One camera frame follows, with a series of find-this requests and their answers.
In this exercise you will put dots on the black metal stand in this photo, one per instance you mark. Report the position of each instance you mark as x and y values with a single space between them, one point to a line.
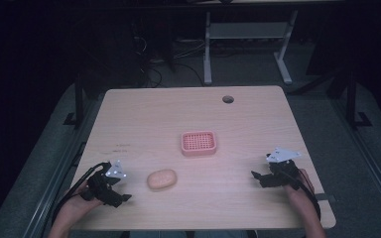
78 99
352 99

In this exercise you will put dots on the person's left hand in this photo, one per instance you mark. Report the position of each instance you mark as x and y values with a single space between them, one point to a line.
76 206

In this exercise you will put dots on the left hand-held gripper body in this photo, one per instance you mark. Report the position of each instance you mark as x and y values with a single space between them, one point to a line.
101 185

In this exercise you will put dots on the person's right hand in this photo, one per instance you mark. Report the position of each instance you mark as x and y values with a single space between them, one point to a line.
300 191

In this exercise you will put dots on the white metal desk frame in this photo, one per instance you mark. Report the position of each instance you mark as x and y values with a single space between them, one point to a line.
248 31

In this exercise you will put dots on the pink soap dish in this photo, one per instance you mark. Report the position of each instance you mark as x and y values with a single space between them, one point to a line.
198 143

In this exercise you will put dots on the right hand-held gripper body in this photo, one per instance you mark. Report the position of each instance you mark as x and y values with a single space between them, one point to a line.
282 167

